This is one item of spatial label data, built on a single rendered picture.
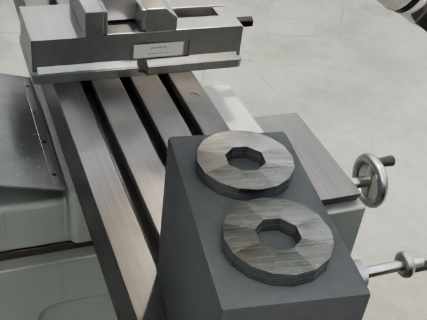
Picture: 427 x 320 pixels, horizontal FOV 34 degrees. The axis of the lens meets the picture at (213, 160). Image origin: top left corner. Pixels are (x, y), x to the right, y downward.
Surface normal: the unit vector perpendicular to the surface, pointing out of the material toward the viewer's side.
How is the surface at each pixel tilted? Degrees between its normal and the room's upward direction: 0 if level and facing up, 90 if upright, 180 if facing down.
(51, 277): 90
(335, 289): 0
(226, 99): 0
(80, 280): 90
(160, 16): 90
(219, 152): 0
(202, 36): 90
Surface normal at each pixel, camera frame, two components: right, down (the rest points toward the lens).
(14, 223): 0.35, 0.59
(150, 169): 0.11, -0.80
